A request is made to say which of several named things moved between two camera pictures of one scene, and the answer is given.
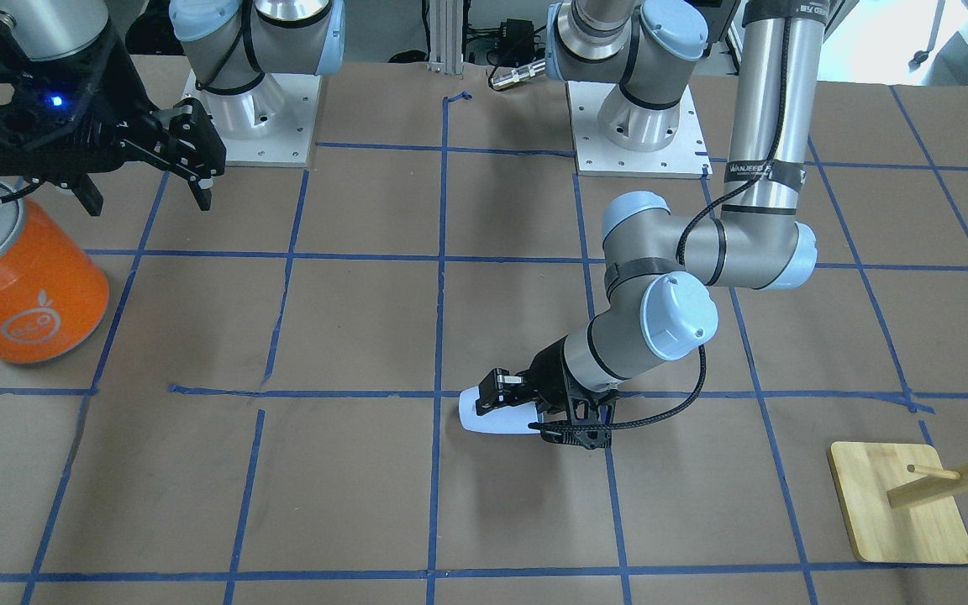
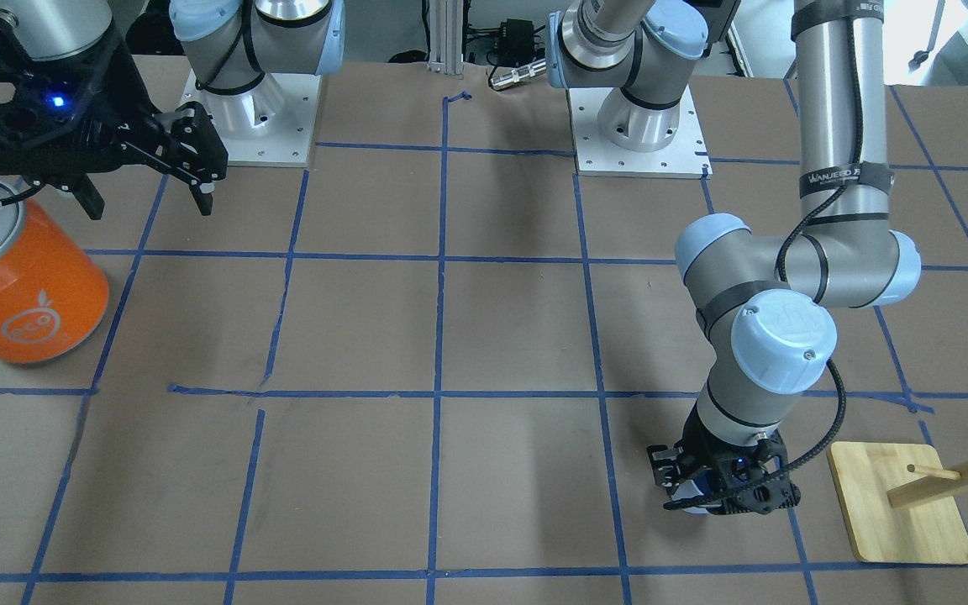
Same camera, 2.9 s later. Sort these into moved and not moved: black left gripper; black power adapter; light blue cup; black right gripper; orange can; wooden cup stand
Moved: light blue cup; black left gripper
Not moved: wooden cup stand; black power adapter; orange can; black right gripper
